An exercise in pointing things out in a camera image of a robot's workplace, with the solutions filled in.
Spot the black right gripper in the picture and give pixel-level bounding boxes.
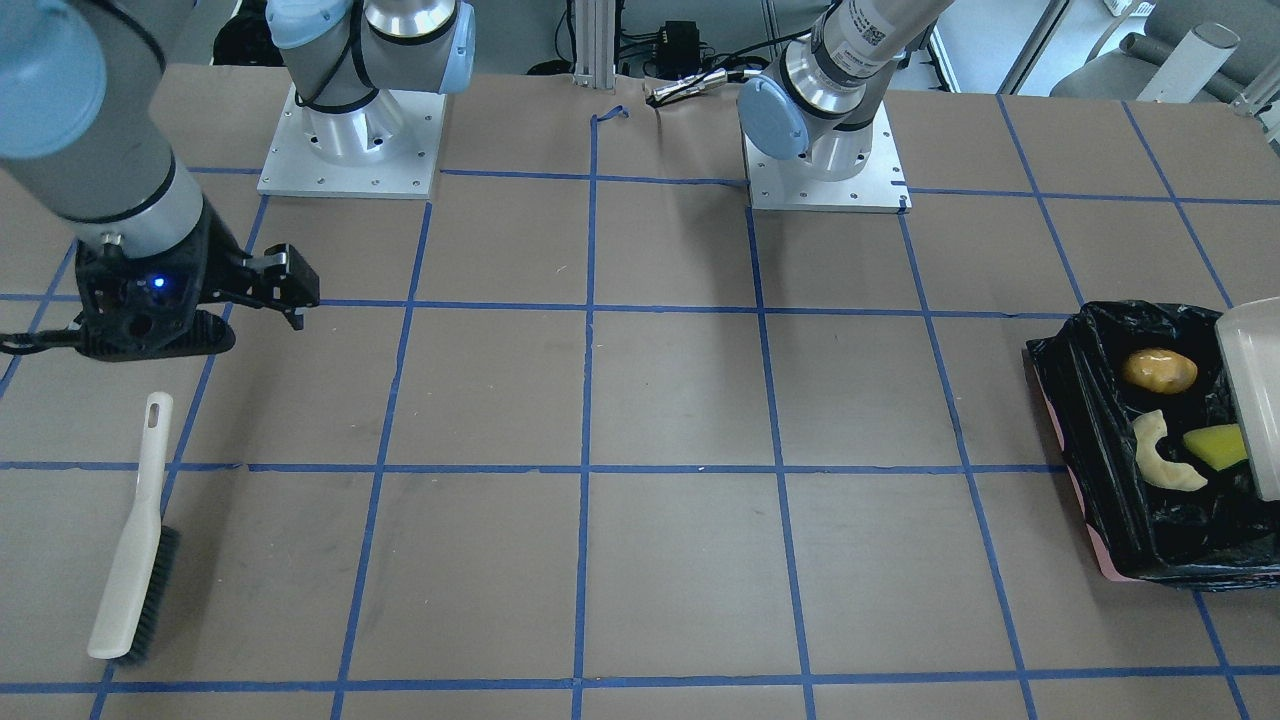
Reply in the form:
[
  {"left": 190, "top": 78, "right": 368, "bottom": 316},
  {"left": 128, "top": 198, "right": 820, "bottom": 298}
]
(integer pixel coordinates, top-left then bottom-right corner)
[{"left": 76, "top": 200, "right": 320, "bottom": 331}]

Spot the beige hand brush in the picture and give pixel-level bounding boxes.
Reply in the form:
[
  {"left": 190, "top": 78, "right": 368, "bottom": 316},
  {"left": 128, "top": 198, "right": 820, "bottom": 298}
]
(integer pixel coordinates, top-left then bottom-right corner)
[{"left": 87, "top": 391, "right": 180, "bottom": 665}]

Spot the beige plastic dustpan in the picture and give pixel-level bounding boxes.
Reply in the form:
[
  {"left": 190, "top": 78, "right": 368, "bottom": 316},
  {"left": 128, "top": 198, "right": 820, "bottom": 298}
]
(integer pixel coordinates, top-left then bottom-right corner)
[{"left": 1215, "top": 297, "right": 1279, "bottom": 502}]

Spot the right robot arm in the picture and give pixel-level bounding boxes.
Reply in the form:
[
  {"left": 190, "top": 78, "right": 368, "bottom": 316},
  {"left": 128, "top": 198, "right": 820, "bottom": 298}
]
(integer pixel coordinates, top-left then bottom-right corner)
[{"left": 3, "top": 1, "right": 476, "bottom": 354}]

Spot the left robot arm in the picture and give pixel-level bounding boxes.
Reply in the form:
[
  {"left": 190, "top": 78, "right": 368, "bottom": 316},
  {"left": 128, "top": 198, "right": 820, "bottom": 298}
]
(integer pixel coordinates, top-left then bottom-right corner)
[{"left": 737, "top": 1, "right": 951, "bottom": 181}]

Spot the bin with black bag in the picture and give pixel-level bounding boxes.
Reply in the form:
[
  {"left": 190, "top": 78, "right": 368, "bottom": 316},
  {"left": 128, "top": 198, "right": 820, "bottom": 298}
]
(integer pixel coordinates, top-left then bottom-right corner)
[{"left": 1027, "top": 301, "right": 1277, "bottom": 591}]

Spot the beige toy food slice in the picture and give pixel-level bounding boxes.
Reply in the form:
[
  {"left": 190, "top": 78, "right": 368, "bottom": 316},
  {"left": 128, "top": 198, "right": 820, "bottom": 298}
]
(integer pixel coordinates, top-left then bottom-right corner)
[{"left": 1133, "top": 410, "right": 1208, "bottom": 492}]

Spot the yellow toy pepper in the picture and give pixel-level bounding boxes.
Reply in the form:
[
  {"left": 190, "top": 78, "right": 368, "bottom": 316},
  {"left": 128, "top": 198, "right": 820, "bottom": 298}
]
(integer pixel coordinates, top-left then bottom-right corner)
[{"left": 1121, "top": 347, "right": 1199, "bottom": 395}]

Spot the grey office chair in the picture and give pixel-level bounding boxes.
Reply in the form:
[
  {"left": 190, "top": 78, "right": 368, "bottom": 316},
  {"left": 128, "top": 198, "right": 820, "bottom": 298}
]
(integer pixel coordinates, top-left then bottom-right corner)
[{"left": 1050, "top": 1, "right": 1279, "bottom": 102}]

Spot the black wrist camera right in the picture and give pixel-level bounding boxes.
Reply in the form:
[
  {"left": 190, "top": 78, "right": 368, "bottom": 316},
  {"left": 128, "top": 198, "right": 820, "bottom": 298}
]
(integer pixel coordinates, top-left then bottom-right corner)
[{"left": 76, "top": 309, "right": 236, "bottom": 363}]

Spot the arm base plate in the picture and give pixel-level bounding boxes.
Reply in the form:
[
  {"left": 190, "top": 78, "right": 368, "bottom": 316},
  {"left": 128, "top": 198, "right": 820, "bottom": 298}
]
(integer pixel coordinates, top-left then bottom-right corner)
[
  {"left": 739, "top": 79, "right": 913, "bottom": 214},
  {"left": 257, "top": 90, "right": 447, "bottom": 200}
]

